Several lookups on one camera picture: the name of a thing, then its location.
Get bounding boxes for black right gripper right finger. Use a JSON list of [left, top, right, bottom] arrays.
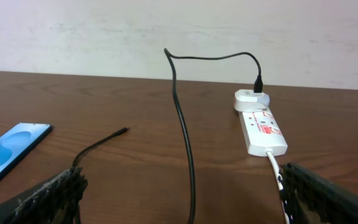
[[280, 163, 358, 224]]

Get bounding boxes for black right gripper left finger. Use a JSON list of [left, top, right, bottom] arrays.
[[0, 166, 88, 224]]

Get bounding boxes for blue Samsung smartphone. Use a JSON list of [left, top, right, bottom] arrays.
[[0, 123, 53, 181]]

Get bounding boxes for black USB charging cable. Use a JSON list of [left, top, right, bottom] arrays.
[[71, 48, 264, 224]]

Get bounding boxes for white USB charger adapter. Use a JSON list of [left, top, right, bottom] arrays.
[[234, 90, 270, 113]]

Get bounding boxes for white power strip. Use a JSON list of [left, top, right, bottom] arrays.
[[239, 108, 288, 157]]

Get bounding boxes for white power strip cord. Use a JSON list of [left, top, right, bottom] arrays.
[[265, 148, 291, 224]]

